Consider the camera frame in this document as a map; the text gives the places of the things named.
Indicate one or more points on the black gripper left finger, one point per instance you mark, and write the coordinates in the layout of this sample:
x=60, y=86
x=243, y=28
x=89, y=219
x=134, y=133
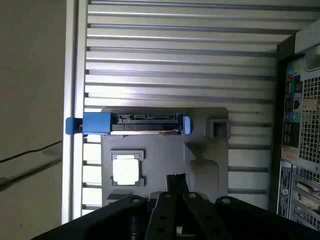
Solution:
x=160, y=215

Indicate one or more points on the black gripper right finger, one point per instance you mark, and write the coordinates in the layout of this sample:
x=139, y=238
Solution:
x=200, y=217

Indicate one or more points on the hard disk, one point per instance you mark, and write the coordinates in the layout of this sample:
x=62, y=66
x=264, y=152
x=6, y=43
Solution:
x=145, y=125

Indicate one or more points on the silver CPU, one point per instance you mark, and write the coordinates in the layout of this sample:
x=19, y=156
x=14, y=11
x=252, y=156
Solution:
x=125, y=170

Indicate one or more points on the open PC case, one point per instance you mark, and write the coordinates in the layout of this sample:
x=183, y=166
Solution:
x=310, y=112

